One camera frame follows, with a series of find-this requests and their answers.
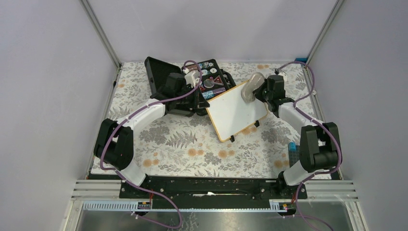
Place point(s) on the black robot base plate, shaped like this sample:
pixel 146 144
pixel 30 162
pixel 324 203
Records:
pixel 222 193

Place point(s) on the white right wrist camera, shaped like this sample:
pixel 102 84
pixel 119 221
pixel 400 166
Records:
pixel 280 72

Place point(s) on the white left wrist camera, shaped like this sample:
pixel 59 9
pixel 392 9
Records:
pixel 192 77

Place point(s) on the silver round dealer button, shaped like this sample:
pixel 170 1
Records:
pixel 208 83

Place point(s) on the red triangle card marker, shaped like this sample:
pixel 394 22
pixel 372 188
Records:
pixel 218 81

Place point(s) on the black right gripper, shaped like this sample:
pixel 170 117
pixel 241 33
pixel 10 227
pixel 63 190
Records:
pixel 258 92

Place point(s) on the blue corner bracket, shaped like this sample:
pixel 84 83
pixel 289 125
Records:
pixel 303 60

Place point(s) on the black poker chip case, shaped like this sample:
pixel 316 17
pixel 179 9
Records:
pixel 157 70

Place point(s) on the yellow framed whiteboard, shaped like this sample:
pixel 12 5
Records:
pixel 230 114

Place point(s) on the light blue lego brick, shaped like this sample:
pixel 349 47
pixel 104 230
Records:
pixel 293 147

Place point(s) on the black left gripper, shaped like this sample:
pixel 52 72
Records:
pixel 198 101

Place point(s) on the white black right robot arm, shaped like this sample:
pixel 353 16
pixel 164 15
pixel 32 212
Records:
pixel 319 148

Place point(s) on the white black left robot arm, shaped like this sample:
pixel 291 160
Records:
pixel 115 142

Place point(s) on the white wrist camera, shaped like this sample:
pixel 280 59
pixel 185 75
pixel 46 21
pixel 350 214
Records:
pixel 280 72
pixel 192 77

